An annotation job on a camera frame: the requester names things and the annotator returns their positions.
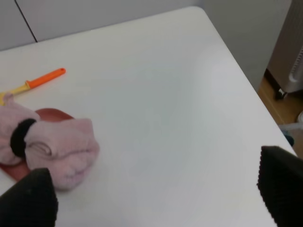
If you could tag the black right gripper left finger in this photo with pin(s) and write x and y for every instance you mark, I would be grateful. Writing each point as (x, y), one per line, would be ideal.
(31, 202)

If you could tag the pink plastic plate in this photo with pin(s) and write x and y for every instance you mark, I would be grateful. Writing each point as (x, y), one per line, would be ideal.
(17, 172)

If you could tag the orange yellow plastic knife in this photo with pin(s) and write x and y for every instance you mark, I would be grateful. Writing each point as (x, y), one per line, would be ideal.
(28, 85)

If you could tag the grey wheeled cabinet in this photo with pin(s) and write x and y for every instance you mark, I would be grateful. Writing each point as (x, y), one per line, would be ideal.
(285, 69)

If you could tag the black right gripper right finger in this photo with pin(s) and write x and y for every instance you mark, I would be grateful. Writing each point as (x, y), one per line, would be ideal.
(280, 183)

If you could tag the pink towel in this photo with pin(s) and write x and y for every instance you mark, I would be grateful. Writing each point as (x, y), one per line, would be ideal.
(68, 148)

